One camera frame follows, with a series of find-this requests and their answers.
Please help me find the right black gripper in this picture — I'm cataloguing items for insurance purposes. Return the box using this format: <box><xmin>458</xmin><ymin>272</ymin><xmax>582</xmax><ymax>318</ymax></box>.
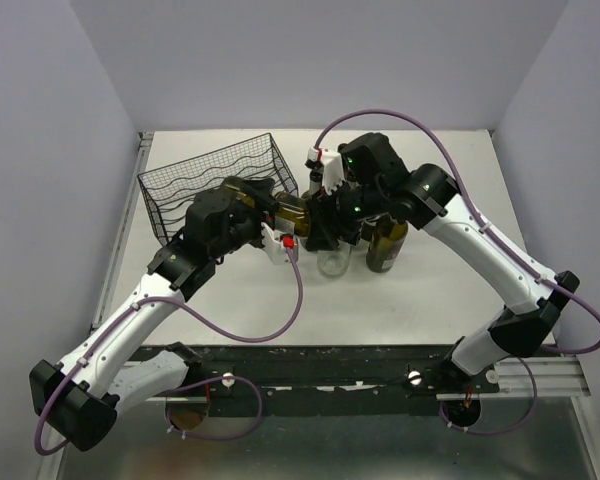
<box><xmin>303</xmin><ymin>176</ymin><xmax>385</xmax><ymax>252</ymax></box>

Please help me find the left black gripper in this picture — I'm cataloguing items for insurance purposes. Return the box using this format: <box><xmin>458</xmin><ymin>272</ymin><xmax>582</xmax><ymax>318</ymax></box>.
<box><xmin>210</xmin><ymin>179</ymin><xmax>280</xmax><ymax>260</ymax></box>

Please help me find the dark bottle front label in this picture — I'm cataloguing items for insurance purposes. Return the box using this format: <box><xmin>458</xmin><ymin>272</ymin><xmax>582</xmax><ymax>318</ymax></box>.
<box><xmin>220</xmin><ymin>176</ymin><xmax>311</xmax><ymax>239</ymax></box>

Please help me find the dark bottle label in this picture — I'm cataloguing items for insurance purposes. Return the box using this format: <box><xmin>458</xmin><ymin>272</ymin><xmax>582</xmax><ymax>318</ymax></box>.
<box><xmin>220</xmin><ymin>176</ymin><xmax>311</xmax><ymax>239</ymax></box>
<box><xmin>301</xmin><ymin>170</ymin><xmax>323</xmax><ymax>200</ymax></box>

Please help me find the clear glass bottle front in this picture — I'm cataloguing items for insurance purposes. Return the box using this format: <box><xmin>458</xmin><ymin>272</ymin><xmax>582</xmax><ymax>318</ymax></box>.
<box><xmin>316</xmin><ymin>243</ymin><xmax>352</xmax><ymax>278</ymax></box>

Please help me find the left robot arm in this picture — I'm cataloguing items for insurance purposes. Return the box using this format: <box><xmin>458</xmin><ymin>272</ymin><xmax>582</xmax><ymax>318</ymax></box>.
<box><xmin>29</xmin><ymin>177</ymin><xmax>279</xmax><ymax>455</ymax></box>

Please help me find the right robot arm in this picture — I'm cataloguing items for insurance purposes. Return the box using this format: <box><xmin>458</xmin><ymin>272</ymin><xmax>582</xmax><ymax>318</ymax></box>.
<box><xmin>306</xmin><ymin>133</ymin><xmax>579</xmax><ymax>392</ymax></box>

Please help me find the green bottle front right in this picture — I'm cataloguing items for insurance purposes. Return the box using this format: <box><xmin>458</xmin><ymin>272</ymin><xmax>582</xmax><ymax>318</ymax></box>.
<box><xmin>366</xmin><ymin>214</ymin><xmax>409</xmax><ymax>273</ymax></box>

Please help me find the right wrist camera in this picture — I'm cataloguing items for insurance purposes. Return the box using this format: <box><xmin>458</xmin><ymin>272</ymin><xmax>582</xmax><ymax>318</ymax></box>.
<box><xmin>305</xmin><ymin>147</ymin><xmax>345</xmax><ymax>196</ymax></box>

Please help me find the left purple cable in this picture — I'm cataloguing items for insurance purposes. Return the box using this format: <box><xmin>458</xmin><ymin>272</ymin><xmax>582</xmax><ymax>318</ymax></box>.
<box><xmin>34</xmin><ymin>249</ymin><xmax>304</xmax><ymax>455</ymax></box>

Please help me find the purple cable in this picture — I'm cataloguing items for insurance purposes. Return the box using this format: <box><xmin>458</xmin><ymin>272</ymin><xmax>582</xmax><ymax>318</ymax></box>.
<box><xmin>34</xmin><ymin>249</ymin><xmax>304</xmax><ymax>455</ymax></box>
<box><xmin>314</xmin><ymin>109</ymin><xmax>600</xmax><ymax>357</ymax></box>

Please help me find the black wire wine rack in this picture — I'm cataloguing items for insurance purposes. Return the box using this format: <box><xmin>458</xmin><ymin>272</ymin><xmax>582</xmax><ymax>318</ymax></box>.
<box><xmin>138</xmin><ymin>133</ymin><xmax>298</xmax><ymax>245</ymax></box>

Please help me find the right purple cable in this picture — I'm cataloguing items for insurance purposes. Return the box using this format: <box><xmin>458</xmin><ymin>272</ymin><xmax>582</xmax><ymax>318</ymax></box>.
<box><xmin>314</xmin><ymin>109</ymin><xmax>600</xmax><ymax>357</ymax></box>

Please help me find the black mounting rail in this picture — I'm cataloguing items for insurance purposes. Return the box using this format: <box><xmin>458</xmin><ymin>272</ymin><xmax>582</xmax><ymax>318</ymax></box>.
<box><xmin>167</xmin><ymin>344</ymin><xmax>499</xmax><ymax>418</ymax></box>

